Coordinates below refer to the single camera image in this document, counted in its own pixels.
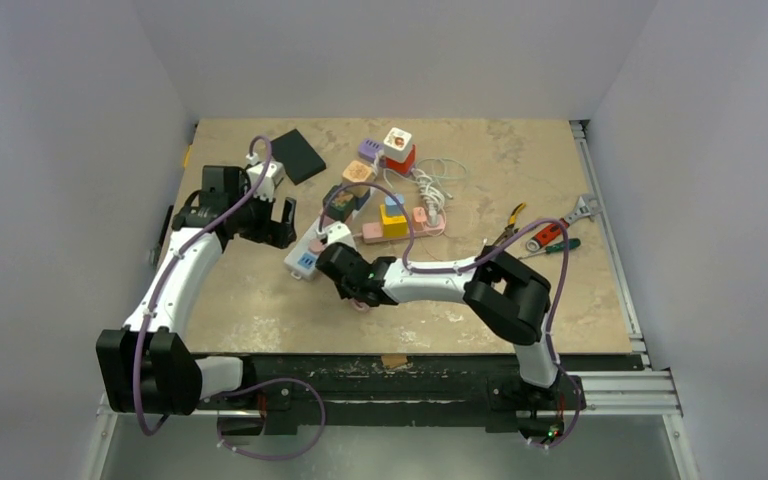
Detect white power strip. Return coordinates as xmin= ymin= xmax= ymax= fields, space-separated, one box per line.
xmin=283 ymin=192 xmax=369 ymax=282

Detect black box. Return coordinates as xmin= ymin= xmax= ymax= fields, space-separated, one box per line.
xmin=271 ymin=129 xmax=326 ymax=185

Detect yellow handled pliers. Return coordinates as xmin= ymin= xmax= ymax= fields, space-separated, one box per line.
xmin=492 ymin=202 xmax=526 ymax=246

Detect green handled screwdriver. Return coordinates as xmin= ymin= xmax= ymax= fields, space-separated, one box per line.
xmin=520 ymin=237 xmax=582 ymax=260

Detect red handled adjustable wrench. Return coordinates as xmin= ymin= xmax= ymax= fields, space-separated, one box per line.
xmin=526 ymin=194 xmax=602 ymax=253

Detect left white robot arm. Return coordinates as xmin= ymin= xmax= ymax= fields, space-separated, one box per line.
xmin=96 ymin=161 xmax=297 ymax=416

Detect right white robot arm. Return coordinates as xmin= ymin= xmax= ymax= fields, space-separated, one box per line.
xmin=315 ymin=243 xmax=561 ymax=407

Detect pink power strip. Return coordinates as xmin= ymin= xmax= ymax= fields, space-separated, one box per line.
xmin=360 ymin=205 xmax=446 ymax=244

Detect dark green cube charger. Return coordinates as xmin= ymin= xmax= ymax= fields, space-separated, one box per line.
xmin=322 ymin=185 xmax=360 ymax=222

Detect yellow cube charger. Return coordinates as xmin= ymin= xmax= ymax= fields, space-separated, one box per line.
xmin=379 ymin=205 xmax=410 ymax=239

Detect blue cube charger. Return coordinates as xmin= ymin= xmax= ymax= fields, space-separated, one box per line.
xmin=384 ymin=193 xmax=404 ymax=217

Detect red cube charger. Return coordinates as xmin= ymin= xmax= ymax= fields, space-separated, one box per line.
xmin=383 ymin=146 xmax=416 ymax=176

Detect white cube charger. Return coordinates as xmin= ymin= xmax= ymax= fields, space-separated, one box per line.
xmin=381 ymin=127 xmax=413 ymax=163

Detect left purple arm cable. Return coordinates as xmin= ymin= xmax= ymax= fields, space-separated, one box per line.
xmin=130 ymin=135 xmax=327 ymax=463

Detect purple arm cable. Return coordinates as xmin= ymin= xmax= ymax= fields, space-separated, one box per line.
xmin=317 ymin=182 xmax=587 ymax=452
xmin=130 ymin=135 xmax=327 ymax=463

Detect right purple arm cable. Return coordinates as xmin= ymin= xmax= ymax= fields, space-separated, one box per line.
xmin=317 ymin=182 xmax=587 ymax=452

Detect light green cable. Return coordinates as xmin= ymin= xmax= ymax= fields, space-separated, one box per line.
xmin=417 ymin=157 xmax=470 ymax=190

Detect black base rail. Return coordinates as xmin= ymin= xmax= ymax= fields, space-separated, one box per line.
xmin=102 ymin=353 xmax=680 ymax=439

